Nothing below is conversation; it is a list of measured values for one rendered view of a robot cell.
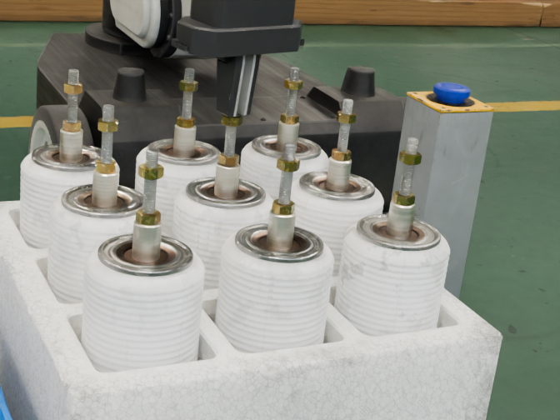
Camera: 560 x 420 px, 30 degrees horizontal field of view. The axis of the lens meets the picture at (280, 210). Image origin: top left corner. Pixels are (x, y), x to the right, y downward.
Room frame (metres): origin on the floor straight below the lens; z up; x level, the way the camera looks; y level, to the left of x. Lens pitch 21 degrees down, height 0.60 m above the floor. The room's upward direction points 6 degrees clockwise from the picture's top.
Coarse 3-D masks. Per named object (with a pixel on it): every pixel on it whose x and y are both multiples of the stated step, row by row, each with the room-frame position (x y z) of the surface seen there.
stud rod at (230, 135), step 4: (236, 116) 0.92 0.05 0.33; (228, 128) 0.92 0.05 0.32; (232, 128) 0.92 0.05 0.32; (236, 128) 0.92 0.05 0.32; (228, 132) 0.92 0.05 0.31; (232, 132) 0.92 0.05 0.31; (228, 136) 0.92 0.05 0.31; (232, 136) 0.92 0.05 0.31; (228, 140) 0.91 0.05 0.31; (232, 140) 0.92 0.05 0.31; (228, 144) 0.91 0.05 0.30; (232, 144) 0.92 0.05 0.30; (228, 148) 0.92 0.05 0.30; (232, 148) 0.92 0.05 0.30; (224, 152) 0.92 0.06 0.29; (228, 152) 0.91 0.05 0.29; (232, 152) 0.92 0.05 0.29; (228, 156) 0.92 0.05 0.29; (232, 156) 0.92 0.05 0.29
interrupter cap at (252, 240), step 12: (252, 228) 0.84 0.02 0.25; (264, 228) 0.84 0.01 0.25; (300, 228) 0.84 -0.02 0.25; (240, 240) 0.80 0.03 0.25; (252, 240) 0.81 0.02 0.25; (264, 240) 0.82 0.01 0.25; (300, 240) 0.82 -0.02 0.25; (312, 240) 0.82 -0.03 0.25; (252, 252) 0.78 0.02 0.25; (264, 252) 0.79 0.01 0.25; (276, 252) 0.79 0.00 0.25; (288, 252) 0.79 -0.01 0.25; (300, 252) 0.79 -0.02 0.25; (312, 252) 0.79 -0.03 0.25
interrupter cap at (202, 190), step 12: (204, 180) 0.94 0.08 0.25; (240, 180) 0.95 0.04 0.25; (192, 192) 0.91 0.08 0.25; (204, 192) 0.91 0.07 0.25; (240, 192) 0.93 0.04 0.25; (252, 192) 0.92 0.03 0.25; (264, 192) 0.92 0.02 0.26; (204, 204) 0.89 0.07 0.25; (216, 204) 0.88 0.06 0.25; (228, 204) 0.88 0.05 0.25; (240, 204) 0.89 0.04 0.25; (252, 204) 0.89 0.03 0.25
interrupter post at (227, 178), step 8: (216, 168) 0.92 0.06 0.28; (224, 168) 0.91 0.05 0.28; (232, 168) 0.91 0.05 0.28; (216, 176) 0.91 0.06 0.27; (224, 176) 0.91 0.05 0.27; (232, 176) 0.91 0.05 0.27; (216, 184) 0.91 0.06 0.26; (224, 184) 0.91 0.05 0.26; (232, 184) 0.91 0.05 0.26; (216, 192) 0.91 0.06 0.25; (224, 192) 0.91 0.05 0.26; (232, 192) 0.91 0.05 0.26
